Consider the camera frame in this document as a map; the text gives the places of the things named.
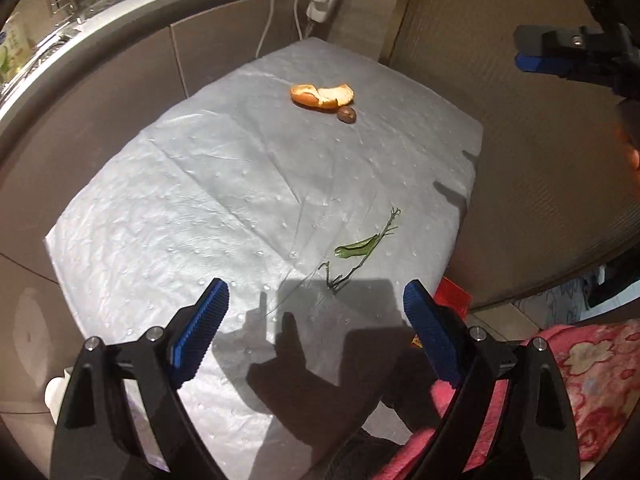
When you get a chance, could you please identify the white cable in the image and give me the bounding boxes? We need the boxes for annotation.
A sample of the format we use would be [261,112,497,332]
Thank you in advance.
[294,0,317,42]
[255,0,290,59]

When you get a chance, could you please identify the pink patterned clothing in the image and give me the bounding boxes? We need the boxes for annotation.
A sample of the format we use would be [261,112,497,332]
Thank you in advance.
[375,324,640,480]

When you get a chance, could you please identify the person's right hand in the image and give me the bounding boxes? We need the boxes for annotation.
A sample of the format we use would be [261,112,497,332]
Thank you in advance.
[615,102,640,171]

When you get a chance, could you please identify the green plant stem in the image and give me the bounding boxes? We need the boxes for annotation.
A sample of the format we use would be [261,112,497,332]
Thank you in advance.
[319,206,402,294]

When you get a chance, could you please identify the silver padded mat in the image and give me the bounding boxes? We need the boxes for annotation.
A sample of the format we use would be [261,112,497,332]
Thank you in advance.
[44,36,485,461]

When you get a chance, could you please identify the orange peel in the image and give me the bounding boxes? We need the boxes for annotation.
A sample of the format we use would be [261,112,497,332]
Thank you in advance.
[290,82,357,111]

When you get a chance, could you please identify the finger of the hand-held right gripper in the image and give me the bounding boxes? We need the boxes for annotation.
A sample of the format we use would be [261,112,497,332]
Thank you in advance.
[514,23,640,106]

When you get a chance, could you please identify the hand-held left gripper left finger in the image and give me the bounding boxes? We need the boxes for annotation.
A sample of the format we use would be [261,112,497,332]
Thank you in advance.
[49,277,231,480]

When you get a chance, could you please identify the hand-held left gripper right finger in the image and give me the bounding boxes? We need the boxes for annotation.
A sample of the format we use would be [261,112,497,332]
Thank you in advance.
[402,279,583,480]

